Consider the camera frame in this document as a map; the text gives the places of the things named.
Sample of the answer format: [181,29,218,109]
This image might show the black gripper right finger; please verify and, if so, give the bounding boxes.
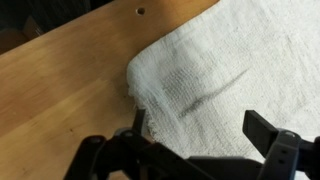
[242,109,320,180]

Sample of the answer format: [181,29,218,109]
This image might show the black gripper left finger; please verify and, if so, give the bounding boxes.
[63,108,214,180]

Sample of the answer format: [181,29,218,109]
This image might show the white cloth towel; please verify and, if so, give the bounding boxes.
[126,0,320,180]

